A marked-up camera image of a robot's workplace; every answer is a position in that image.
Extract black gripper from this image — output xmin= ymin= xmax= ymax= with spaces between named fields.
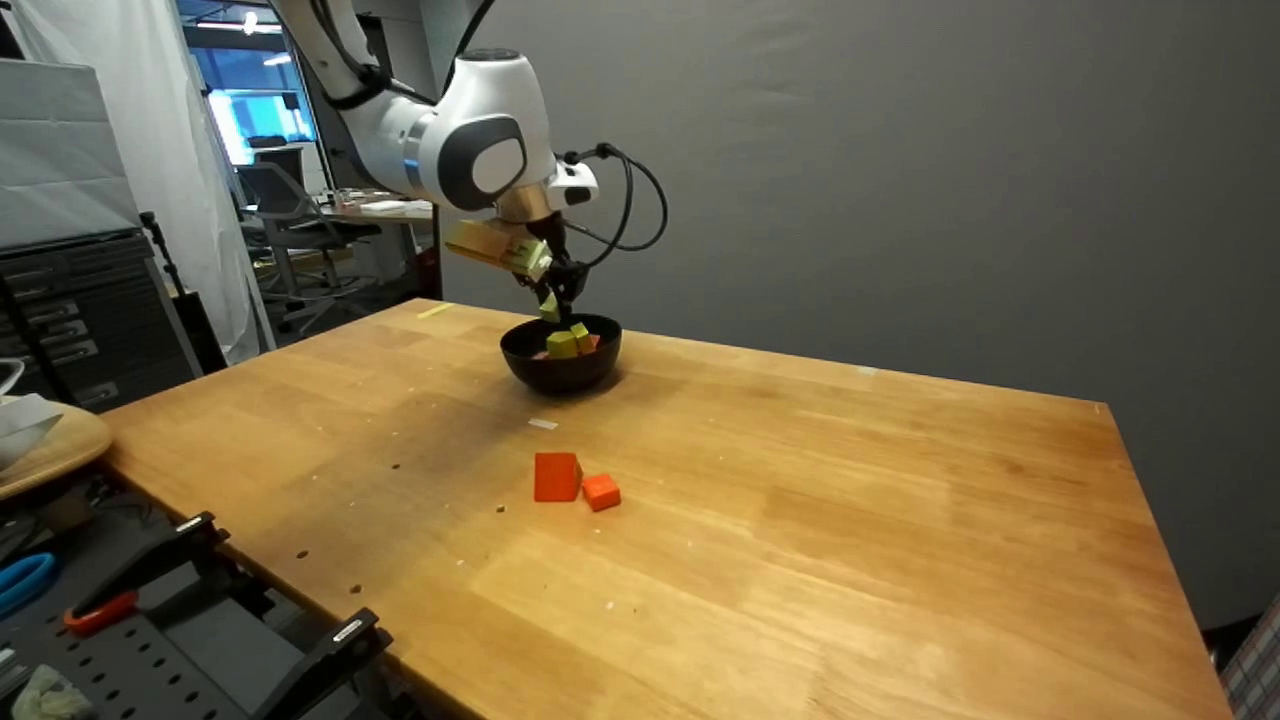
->
xmin=535 ymin=216 xmax=594 ymax=326

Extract large red wedge block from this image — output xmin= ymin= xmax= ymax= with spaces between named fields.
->
xmin=531 ymin=449 xmax=583 ymax=506

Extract small orange block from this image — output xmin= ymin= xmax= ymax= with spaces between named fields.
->
xmin=579 ymin=472 xmax=626 ymax=516

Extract black bowl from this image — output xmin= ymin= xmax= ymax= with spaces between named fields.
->
xmin=498 ymin=311 xmax=628 ymax=401

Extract background desk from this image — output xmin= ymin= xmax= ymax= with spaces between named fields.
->
xmin=317 ymin=184 xmax=444 ymax=231

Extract dark office chair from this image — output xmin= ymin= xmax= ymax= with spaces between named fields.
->
xmin=235 ymin=156 xmax=343 ymax=334

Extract blue lit monitor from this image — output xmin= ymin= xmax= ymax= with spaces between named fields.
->
xmin=192 ymin=24 xmax=325 ymax=171

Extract black stand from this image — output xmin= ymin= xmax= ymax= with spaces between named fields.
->
xmin=135 ymin=209 xmax=231 ymax=377

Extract grey fabric backdrop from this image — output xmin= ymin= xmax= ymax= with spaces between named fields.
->
xmin=435 ymin=0 xmax=1280 ymax=631

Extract white fabric panel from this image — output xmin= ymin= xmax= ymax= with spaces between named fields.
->
xmin=12 ymin=0 xmax=276 ymax=369

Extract black equipment case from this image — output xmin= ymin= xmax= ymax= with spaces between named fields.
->
xmin=0 ymin=226 xmax=206 ymax=415

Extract black pegboard cart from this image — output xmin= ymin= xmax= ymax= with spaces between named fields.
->
xmin=0 ymin=472 xmax=417 ymax=720

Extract round wooden board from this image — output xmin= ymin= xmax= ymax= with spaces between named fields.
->
xmin=0 ymin=401 xmax=115 ymax=506

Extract light grey panel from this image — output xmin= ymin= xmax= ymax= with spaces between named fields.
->
xmin=0 ymin=56 xmax=146 ymax=250

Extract white cloth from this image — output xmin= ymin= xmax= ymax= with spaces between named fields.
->
xmin=0 ymin=385 xmax=67 ymax=472

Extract crumpled white rag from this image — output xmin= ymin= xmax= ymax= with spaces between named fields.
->
xmin=6 ymin=661 xmax=95 ymax=720

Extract tan wrist camera box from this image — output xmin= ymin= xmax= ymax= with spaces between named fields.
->
xmin=442 ymin=211 xmax=560 ymax=289

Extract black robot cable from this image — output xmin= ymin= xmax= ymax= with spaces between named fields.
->
xmin=558 ymin=141 xmax=673 ymax=270

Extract blue handled scissors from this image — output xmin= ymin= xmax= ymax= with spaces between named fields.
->
xmin=0 ymin=549 xmax=61 ymax=619

